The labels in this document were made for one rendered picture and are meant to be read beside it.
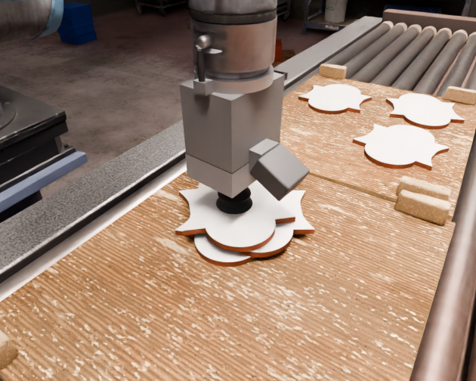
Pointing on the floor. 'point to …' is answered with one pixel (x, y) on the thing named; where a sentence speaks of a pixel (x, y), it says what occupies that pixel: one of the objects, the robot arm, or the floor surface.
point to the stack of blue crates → (77, 24)
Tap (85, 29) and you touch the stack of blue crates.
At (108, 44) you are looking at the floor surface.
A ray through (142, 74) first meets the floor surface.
